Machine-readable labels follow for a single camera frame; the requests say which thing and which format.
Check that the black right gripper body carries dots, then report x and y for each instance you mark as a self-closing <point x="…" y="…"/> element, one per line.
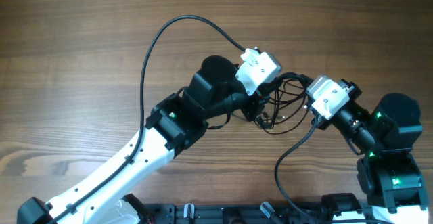
<point x="354" y="91"/>

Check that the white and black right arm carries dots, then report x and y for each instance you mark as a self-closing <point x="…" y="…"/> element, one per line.
<point x="387" y="172"/>

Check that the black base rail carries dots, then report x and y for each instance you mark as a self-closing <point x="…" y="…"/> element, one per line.
<point x="218" y="214"/>

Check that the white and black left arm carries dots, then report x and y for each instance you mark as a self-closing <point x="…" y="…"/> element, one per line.
<point x="219" y="87"/>

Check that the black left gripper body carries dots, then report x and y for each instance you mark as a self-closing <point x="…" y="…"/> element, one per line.
<point x="251" y="105"/>

